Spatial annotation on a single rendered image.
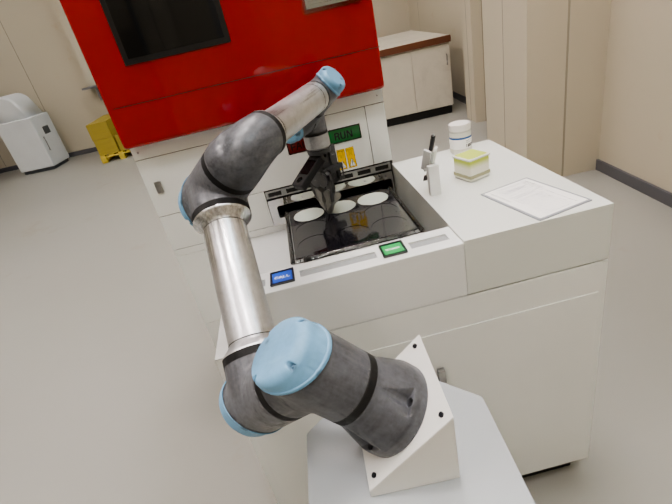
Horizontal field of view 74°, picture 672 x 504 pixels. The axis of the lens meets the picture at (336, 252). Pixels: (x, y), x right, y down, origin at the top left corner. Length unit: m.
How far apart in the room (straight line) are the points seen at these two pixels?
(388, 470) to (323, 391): 0.17
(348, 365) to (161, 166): 1.07
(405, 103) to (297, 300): 5.09
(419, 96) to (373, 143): 4.46
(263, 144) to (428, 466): 0.60
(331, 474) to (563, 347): 0.76
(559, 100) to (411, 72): 2.62
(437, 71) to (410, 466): 5.53
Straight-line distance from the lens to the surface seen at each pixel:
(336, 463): 0.81
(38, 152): 9.42
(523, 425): 1.49
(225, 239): 0.85
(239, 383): 0.75
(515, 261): 1.11
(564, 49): 3.62
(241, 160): 0.84
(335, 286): 0.99
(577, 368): 1.42
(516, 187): 1.26
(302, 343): 0.62
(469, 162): 1.30
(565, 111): 3.72
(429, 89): 6.00
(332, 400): 0.65
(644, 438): 1.94
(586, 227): 1.17
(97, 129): 8.37
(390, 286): 1.02
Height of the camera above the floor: 1.46
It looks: 28 degrees down
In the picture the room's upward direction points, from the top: 13 degrees counter-clockwise
